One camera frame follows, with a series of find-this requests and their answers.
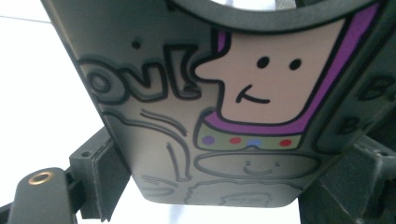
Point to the grey cartoon door hanger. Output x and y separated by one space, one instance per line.
155 140

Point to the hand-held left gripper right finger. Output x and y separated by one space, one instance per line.
348 193

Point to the white plastic bin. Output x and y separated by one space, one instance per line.
18 7

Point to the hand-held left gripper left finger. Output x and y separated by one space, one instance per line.
102 174

